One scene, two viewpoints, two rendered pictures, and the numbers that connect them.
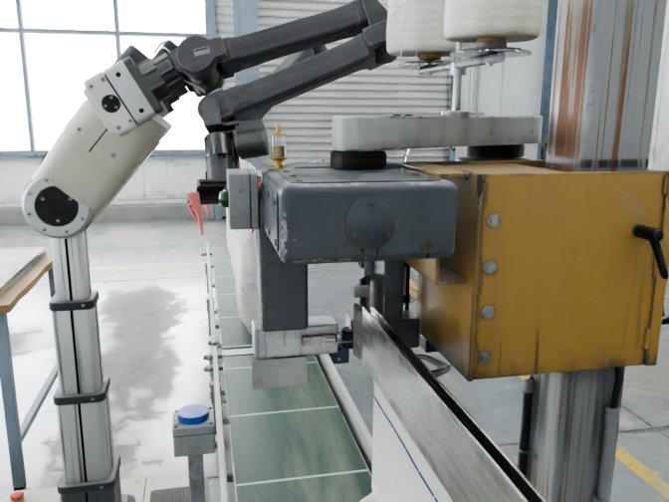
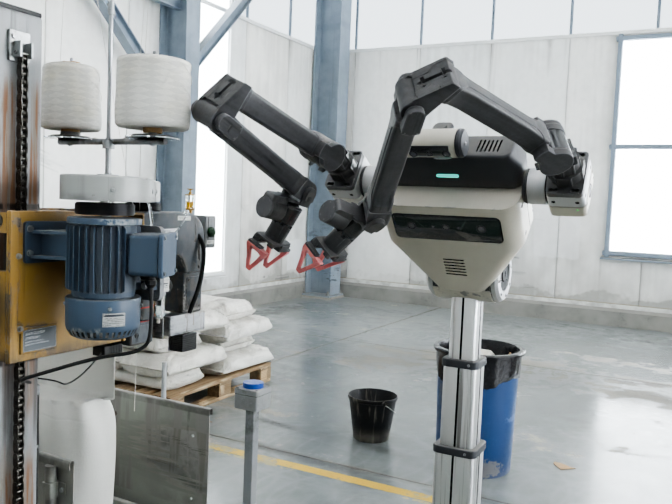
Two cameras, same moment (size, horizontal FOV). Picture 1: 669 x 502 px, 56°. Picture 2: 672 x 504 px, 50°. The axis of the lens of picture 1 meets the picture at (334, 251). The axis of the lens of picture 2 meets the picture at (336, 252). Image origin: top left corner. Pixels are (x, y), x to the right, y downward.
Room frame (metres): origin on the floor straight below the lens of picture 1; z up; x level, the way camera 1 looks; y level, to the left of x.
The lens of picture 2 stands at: (2.60, -1.16, 1.38)
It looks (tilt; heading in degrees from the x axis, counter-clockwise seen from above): 4 degrees down; 130
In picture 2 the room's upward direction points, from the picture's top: 2 degrees clockwise
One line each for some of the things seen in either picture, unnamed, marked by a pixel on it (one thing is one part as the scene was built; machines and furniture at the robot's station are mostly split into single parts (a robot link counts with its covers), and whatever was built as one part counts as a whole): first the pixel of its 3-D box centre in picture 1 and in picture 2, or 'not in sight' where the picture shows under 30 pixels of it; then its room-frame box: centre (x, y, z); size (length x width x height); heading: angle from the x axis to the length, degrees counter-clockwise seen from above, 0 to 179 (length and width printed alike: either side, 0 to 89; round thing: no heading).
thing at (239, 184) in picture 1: (242, 198); (199, 231); (1.01, 0.15, 1.28); 0.08 x 0.05 x 0.09; 12
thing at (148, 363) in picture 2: not in sight; (175, 356); (-1.20, 1.79, 0.32); 0.66 x 0.43 x 0.15; 104
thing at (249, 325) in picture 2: not in sight; (227, 326); (-1.35, 2.37, 0.44); 0.68 x 0.44 x 0.15; 102
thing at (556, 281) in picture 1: (536, 258); (35, 277); (1.03, -0.34, 1.18); 0.34 x 0.25 x 0.31; 102
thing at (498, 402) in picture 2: not in sight; (475, 405); (0.78, 2.26, 0.32); 0.51 x 0.48 x 0.65; 102
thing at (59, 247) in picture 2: not in sight; (62, 242); (1.20, -0.37, 1.27); 0.12 x 0.09 x 0.09; 102
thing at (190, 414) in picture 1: (193, 415); (253, 385); (1.12, 0.27, 0.84); 0.06 x 0.06 x 0.02
